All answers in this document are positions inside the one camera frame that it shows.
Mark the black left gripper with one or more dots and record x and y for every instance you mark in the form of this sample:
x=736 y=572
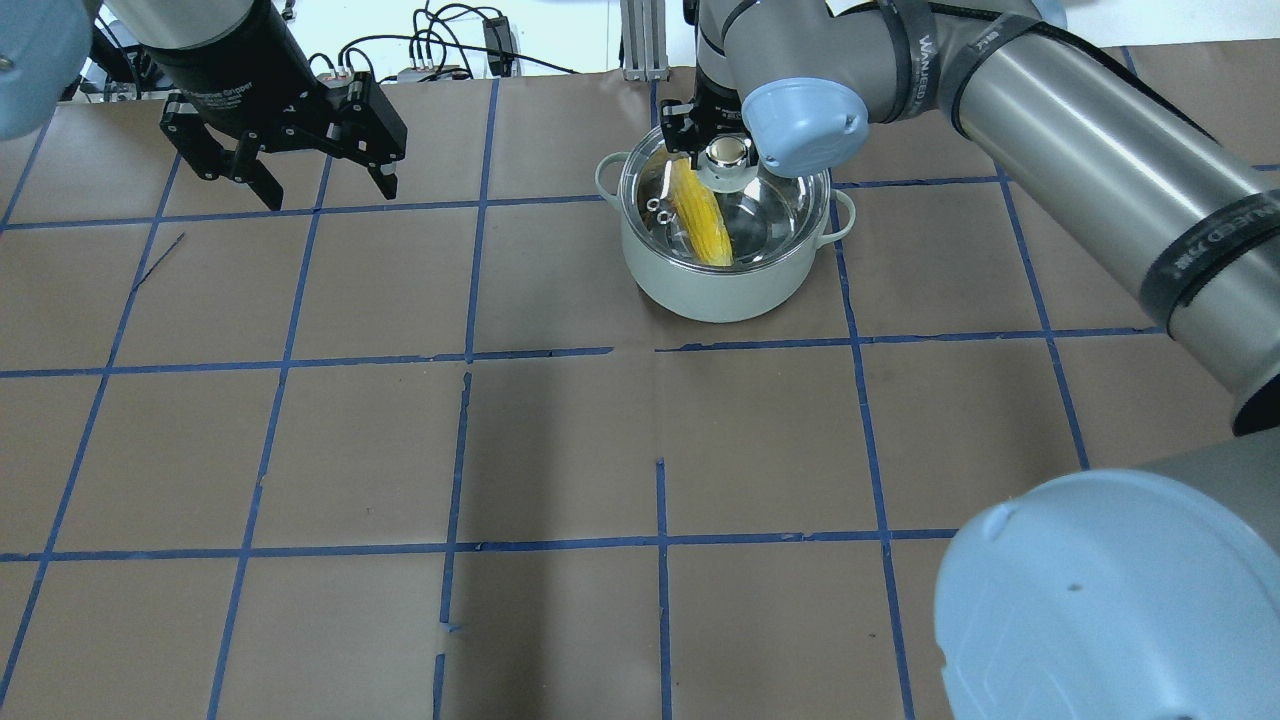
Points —
x=232 y=68

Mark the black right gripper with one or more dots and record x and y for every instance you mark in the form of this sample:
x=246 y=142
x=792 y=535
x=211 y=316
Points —
x=712 y=112

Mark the yellow corn cob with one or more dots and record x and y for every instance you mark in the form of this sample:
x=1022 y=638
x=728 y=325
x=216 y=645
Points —
x=698 y=209

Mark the glass pot lid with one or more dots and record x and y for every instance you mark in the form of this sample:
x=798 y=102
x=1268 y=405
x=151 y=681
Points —
x=768 y=219

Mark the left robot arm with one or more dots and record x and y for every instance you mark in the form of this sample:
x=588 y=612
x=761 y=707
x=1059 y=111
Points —
x=45 y=44

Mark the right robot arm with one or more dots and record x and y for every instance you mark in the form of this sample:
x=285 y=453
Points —
x=815 y=478

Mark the pale green pot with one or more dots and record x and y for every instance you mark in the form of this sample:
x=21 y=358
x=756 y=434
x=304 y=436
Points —
x=720 y=298

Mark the aluminium frame post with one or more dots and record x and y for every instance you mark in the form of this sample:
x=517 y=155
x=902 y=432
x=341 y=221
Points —
x=643 y=40

